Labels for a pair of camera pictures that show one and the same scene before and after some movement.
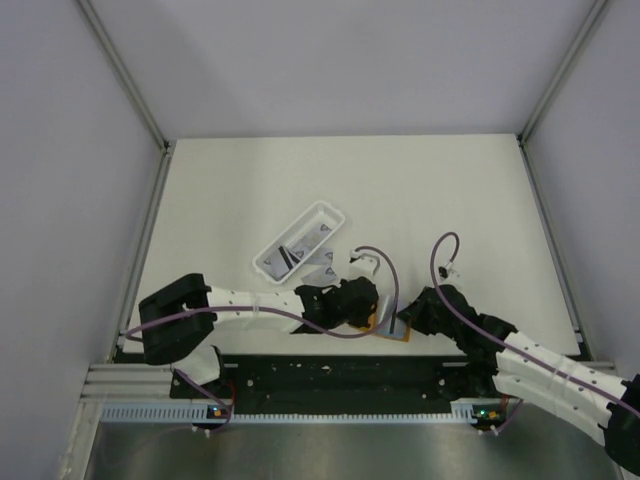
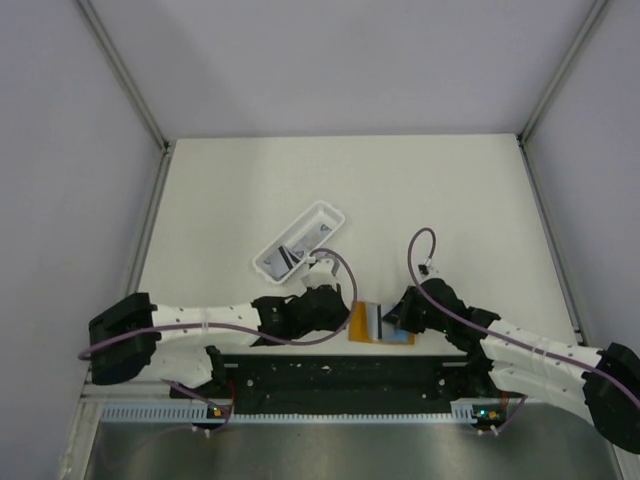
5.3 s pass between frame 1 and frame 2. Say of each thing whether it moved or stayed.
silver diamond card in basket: stayed
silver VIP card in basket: stayed
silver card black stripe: moved
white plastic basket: stayed
